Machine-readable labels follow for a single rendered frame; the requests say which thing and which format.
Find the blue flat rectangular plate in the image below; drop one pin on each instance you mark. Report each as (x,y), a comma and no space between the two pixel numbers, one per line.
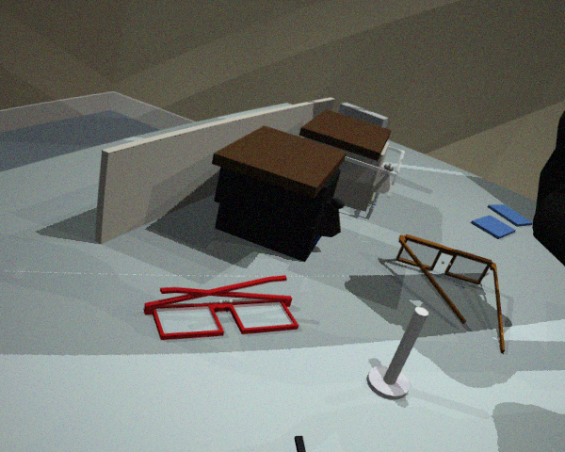
(493,226)
(510,215)

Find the beige flat panel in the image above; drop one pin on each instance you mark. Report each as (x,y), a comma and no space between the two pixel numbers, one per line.
(144,180)

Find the red glasses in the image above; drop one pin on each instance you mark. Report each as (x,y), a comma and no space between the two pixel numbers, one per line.
(200,320)

